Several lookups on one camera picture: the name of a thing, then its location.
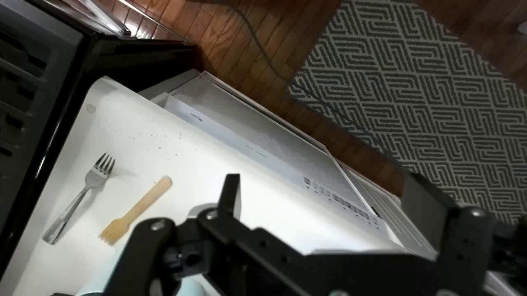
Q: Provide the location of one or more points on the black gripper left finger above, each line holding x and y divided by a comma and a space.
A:
141, 268

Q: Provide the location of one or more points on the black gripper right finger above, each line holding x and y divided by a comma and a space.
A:
462, 235

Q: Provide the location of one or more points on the wooden fork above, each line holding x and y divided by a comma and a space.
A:
119, 227

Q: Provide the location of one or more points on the metal fork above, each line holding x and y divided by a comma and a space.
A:
94, 179

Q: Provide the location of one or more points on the patterned grey floor rug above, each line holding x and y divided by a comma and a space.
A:
399, 80

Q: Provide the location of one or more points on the black gas stove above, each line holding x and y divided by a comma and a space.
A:
48, 60

